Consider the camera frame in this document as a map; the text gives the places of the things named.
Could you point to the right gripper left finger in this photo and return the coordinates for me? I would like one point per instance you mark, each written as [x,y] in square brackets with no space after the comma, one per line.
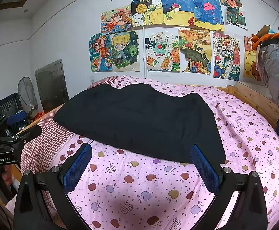
[74,166]

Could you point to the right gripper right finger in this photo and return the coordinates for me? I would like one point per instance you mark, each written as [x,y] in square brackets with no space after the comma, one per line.
[210,172]

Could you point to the black padded jacket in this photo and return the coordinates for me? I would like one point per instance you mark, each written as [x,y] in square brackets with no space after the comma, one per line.
[142,120]

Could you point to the person left hand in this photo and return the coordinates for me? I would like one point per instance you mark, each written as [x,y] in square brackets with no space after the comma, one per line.
[7,175]

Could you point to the black plastic crate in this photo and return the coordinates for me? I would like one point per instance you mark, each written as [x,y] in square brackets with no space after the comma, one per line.
[12,110]

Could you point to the orange toy box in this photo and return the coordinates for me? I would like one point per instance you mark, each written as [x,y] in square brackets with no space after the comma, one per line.
[38,115]

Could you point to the standing electric fan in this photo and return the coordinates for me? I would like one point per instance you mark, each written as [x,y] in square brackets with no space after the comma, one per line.
[27,97]

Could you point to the pink apple print bedsheet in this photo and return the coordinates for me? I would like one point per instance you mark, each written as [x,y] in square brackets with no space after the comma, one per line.
[123,190]

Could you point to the yellow bear drawing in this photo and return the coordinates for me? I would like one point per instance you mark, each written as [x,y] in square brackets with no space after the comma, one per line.
[250,70]

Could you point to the orange haired girl drawing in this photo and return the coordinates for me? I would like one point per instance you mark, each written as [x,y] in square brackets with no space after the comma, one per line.
[100,53]

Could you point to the city 2024 drawing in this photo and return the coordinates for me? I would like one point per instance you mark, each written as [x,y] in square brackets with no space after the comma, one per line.
[226,52]

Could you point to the blond boy drawing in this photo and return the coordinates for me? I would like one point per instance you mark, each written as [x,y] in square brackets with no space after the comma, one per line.
[125,51]

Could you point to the autumn landscape drawing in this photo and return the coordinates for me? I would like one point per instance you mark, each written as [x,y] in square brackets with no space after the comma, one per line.
[195,51]

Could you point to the fruit juice drawing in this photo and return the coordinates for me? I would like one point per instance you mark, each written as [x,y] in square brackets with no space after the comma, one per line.
[162,50]

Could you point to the reclining girl drawing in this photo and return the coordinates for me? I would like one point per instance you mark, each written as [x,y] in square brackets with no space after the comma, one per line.
[116,20]

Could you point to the blue sea jellyfish drawing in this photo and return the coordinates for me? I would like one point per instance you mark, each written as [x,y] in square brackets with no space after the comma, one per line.
[205,14]

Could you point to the night moon drawing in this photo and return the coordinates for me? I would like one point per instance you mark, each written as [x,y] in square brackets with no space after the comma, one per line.
[146,12]

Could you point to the red haired soldier drawing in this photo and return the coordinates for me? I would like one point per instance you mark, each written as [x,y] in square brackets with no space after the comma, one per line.
[234,14]

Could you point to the wooden bed frame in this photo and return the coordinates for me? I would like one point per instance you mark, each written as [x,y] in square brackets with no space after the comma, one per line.
[246,121]

